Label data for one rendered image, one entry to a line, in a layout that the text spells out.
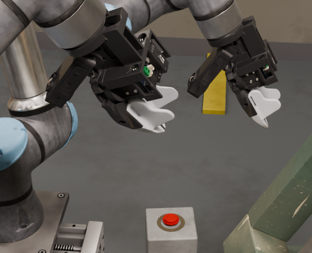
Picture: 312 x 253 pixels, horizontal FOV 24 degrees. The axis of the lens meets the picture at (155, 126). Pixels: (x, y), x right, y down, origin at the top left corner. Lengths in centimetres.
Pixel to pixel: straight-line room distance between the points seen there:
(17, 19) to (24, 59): 74
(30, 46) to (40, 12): 72
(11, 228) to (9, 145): 19
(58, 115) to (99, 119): 232
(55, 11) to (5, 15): 6
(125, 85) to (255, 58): 43
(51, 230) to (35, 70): 35
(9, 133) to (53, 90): 58
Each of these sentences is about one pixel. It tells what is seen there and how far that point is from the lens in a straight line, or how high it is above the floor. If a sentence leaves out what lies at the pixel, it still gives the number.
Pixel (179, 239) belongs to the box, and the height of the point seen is 93.
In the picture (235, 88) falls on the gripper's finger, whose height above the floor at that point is 145.
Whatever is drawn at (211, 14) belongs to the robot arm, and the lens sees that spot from 123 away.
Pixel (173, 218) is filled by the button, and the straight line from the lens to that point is 177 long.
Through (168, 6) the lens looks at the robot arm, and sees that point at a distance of 126.
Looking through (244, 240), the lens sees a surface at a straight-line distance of 183.
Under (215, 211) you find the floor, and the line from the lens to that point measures 328.
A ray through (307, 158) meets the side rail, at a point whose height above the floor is 111.
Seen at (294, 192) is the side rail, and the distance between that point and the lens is 177.
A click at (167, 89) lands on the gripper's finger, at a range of 97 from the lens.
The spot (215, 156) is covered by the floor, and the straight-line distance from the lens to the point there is 362.
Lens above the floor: 209
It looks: 33 degrees down
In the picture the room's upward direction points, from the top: straight up
